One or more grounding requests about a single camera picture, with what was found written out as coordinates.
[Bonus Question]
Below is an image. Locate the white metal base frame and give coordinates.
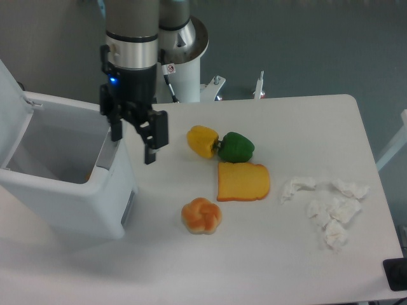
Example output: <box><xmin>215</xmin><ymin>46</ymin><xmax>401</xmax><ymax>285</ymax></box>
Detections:
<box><xmin>152</xmin><ymin>70</ymin><xmax>268</xmax><ymax>104</ymax></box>

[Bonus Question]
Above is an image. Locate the white open trash can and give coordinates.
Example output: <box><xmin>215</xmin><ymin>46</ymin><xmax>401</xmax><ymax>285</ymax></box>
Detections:
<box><xmin>1</xmin><ymin>66</ymin><xmax>137</xmax><ymax>238</ymax></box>

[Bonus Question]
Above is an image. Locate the white frame leg right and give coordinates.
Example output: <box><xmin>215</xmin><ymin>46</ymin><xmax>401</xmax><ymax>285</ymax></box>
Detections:
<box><xmin>376</xmin><ymin>109</ymin><xmax>406</xmax><ymax>171</ymax></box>

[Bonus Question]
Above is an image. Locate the black device at edge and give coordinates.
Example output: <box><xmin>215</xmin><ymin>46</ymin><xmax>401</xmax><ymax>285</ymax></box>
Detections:
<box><xmin>383</xmin><ymin>258</ymin><xmax>407</xmax><ymax>291</ymax></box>

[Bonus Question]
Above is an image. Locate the crumpled white tissue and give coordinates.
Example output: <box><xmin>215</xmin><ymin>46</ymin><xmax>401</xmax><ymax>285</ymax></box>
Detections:
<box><xmin>280</xmin><ymin>177</ymin><xmax>317</xmax><ymax>205</ymax></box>
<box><xmin>324</xmin><ymin>219</ymin><xmax>348</xmax><ymax>253</ymax></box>
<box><xmin>331</xmin><ymin>179</ymin><xmax>370</xmax><ymax>200</ymax></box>
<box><xmin>306</xmin><ymin>198</ymin><xmax>362</xmax><ymax>228</ymax></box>

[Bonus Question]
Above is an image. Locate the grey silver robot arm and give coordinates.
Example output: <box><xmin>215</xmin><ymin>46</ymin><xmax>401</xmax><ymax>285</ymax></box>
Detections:
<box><xmin>99</xmin><ymin>1</ymin><xmax>190</xmax><ymax>164</ymax></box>

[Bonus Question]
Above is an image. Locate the round knotted bread roll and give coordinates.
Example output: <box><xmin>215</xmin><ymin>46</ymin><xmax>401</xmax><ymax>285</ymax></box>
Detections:
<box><xmin>181</xmin><ymin>198</ymin><xmax>223</xmax><ymax>234</ymax></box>

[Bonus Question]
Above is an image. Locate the green bell pepper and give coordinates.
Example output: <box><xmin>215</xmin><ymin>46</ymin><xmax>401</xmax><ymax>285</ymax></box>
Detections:
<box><xmin>217</xmin><ymin>132</ymin><xmax>255</xmax><ymax>163</ymax></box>

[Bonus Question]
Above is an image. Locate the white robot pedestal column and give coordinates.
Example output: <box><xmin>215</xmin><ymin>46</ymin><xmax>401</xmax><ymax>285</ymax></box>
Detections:
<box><xmin>156</xmin><ymin>16</ymin><xmax>209</xmax><ymax>100</ymax></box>

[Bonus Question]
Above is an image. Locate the crumpled white tissue top right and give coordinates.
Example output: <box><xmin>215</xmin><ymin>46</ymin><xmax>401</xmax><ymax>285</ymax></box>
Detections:
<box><xmin>331</xmin><ymin>179</ymin><xmax>370</xmax><ymax>200</ymax></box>

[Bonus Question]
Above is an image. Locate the crumpled white tissue bottom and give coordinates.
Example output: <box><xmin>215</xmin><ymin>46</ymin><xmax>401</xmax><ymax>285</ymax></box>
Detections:
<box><xmin>324</xmin><ymin>219</ymin><xmax>348</xmax><ymax>253</ymax></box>

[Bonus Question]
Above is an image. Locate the crumpled white tissue middle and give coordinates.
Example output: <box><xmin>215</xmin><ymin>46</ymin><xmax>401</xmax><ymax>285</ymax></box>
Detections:
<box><xmin>306</xmin><ymin>198</ymin><xmax>362</xmax><ymax>228</ymax></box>

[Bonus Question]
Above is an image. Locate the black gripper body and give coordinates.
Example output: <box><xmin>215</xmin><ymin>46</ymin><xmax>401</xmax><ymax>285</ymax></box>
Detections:
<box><xmin>100</xmin><ymin>62</ymin><xmax>169</xmax><ymax>149</ymax></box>

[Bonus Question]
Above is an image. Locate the crumpled white tissue left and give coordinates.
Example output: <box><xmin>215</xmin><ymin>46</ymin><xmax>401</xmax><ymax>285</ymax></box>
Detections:
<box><xmin>280</xmin><ymin>177</ymin><xmax>317</xmax><ymax>205</ymax></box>

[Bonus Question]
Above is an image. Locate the pale round bread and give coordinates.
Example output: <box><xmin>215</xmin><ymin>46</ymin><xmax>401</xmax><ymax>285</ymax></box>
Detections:
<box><xmin>85</xmin><ymin>172</ymin><xmax>92</xmax><ymax>182</ymax></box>

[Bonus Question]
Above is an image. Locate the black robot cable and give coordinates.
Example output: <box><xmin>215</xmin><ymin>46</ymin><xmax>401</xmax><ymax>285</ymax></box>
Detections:
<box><xmin>158</xmin><ymin>49</ymin><xmax>181</xmax><ymax>104</ymax></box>

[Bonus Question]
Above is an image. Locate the yellow bell pepper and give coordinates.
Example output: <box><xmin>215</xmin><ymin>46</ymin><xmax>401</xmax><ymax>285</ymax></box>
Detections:
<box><xmin>186</xmin><ymin>125</ymin><xmax>219</xmax><ymax>159</ymax></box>

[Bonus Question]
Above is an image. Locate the square toast bread slice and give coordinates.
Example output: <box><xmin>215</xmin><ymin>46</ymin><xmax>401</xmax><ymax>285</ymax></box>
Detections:
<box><xmin>217</xmin><ymin>162</ymin><xmax>270</xmax><ymax>201</ymax></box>

